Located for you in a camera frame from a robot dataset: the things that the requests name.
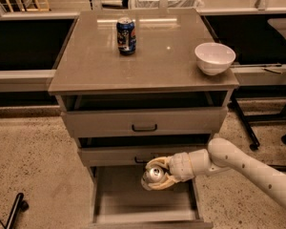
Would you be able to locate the middle grey drawer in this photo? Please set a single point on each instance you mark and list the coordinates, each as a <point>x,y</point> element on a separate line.
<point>119,156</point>

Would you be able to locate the black caster leg right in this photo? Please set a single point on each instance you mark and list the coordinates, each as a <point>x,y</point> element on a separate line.
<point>280,168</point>

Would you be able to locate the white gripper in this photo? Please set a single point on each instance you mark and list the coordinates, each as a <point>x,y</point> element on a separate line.
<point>180,167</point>

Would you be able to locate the bottom grey drawer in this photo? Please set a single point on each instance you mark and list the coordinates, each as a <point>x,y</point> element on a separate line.
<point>120,202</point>

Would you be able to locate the white wire basket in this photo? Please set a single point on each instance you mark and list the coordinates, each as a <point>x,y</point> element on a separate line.
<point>172,4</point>

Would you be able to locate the grey drawer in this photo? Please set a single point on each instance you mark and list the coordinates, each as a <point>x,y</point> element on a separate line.
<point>119,156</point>
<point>144,122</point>
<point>120,202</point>

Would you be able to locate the blue pepsi can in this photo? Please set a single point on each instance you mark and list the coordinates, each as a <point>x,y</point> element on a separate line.
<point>126,39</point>

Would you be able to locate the black table frame leg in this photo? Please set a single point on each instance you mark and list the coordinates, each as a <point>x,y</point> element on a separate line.
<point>254,141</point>

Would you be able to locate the black chair leg left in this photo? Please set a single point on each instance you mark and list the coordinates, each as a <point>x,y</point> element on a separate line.
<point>19,205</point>

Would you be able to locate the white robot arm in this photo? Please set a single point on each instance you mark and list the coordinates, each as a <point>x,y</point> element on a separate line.
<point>220,155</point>

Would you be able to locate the white ceramic bowl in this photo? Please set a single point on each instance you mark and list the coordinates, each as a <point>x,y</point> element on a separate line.
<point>214,58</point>

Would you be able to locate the grey drawer cabinet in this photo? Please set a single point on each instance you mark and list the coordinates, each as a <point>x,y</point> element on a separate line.
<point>93,75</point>

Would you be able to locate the silver 7up can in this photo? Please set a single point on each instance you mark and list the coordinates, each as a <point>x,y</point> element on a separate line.
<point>152,175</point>

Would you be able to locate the top grey drawer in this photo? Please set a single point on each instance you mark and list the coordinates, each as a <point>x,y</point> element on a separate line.
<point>144,122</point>

